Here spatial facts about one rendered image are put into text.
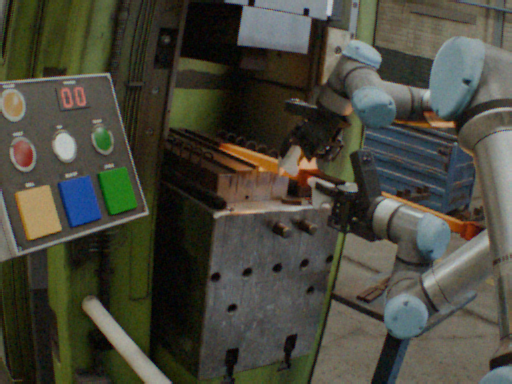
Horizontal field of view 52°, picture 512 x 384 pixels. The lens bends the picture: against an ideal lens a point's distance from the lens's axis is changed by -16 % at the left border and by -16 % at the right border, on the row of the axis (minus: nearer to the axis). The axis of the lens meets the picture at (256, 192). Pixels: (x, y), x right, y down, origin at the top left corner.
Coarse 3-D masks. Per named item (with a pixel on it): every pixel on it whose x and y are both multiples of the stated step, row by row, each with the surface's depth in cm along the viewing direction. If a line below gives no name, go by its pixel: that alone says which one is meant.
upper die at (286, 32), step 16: (192, 16) 139; (208, 16) 133; (224, 16) 128; (240, 16) 123; (256, 16) 125; (272, 16) 127; (288, 16) 130; (304, 16) 132; (192, 32) 139; (208, 32) 133; (224, 32) 128; (240, 32) 124; (256, 32) 126; (272, 32) 129; (288, 32) 131; (304, 32) 134; (272, 48) 130; (288, 48) 133; (304, 48) 135
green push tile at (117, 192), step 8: (120, 168) 102; (104, 176) 98; (112, 176) 99; (120, 176) 101; (128, 176) 103; (104, 184) 97; (112, 184) 99; (120, 184) 101; (128, 184) 102; (104, 192) 97; (112, 192) 98; (120, 192) 100; (128, 192) 102; (104, 200) 97; (112, 200) 98; (120, 200) 100; (128, 200) 101; (112, 208) 97; (120, 208) 99; (128, 208) 101
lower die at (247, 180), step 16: (176, 128) 169; (176, 144) 155; (192, 144) 155; (208, 144) 153; (176, 160) 146; (192, 160) 142; (208, 160) 143; (224, 160) 142; (240, 160) 142; (192, 176) 141; (208, 176) 135; (224, 176) 133; (240, 176) 135; (256, 176) 138; (272, 176) 141; (224, 192) 134; (240, 192) 137; (256, 192) 140; (272, 192) 142
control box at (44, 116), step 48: (0, 96) 81; (48, 96) 91; (96, 96) 101; (0, 144) 79; (48, 144) 89; (96, 144) 98; (0, 192) 77; (96, 192) 96; (0, 240) 79; (48, 240) 84
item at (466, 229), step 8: (400, 200) 144; (416, 208) 140; (424, 208) 140; (440, 216) 135; (448, 216) 136; (448, 224) 133; (456, 224) 132; (464, 224) 129; (472, 224) 129; (480, 224) 129; (464, 232) 129; (472, 232) 129; (480, 232) 128
